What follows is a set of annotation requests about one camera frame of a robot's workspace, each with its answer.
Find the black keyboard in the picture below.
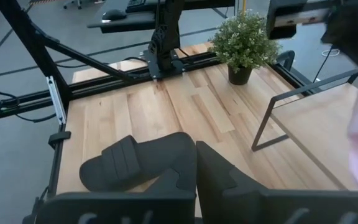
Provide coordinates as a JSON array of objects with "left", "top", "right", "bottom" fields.
[{"left": 125, "top": 0, "right": 167, "bottom": 14}]

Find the office chair base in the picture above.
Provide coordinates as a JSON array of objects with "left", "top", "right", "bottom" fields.
[{"left": 62, "top": 0, "right": 83, "bottom": 10}]

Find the long black cable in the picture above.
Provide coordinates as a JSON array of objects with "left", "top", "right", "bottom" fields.
[{"left": 312, "top": 45, "right": 335, "bottom": 83}]

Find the wooden shelf with black frame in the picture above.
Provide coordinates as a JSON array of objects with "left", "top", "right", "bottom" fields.
[{"left": 251, "top": 68, "right": 358, "bottom": 191}]

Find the black computer mouse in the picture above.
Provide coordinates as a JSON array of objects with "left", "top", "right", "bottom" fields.
[{"left": 101, "top": 9, "right": 127, "bottom": 23}]

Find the black table clamp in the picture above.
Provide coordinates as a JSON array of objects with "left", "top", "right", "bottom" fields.
[
  {"left": 275, "top": 49, "right": 296, "bottom": 72},
  {"left": 47, "top": 130, "right": 71, "bottom": 149}
]

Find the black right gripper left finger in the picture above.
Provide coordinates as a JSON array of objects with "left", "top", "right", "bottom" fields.
[{"left": 22, "top": 167, "right": 198, "bottom": 224}]

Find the black slide sandal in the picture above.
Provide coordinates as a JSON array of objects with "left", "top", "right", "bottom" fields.
[{"left": 78, "top": 131, "right": 198, "bottom": 193}]

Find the green potted plant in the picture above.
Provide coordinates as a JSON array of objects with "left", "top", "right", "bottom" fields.
[{"left": 208, "top": 9, "right": 282, "bottom": 86}]

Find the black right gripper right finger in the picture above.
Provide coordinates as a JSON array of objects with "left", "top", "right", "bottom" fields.
[{"left": 196, "top": 140, "right": 358, "bottom": 224}]

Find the black metal rig frame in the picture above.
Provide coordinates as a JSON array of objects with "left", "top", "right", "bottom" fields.
[{"left": 0, "top": 0, "right": 316, "bottom": 224}]

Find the black desk with casters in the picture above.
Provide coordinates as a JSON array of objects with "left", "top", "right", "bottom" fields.
[{"left": 86, "top": 0, "right": 236, "bottom": 34}]

